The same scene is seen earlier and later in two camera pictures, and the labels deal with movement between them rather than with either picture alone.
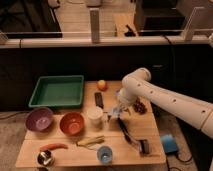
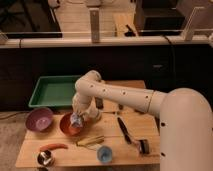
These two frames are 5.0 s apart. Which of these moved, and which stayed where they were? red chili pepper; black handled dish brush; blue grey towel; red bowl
Moved: blue grey towel
Stayed: red chili pepper; red bowl; black handled dish brush
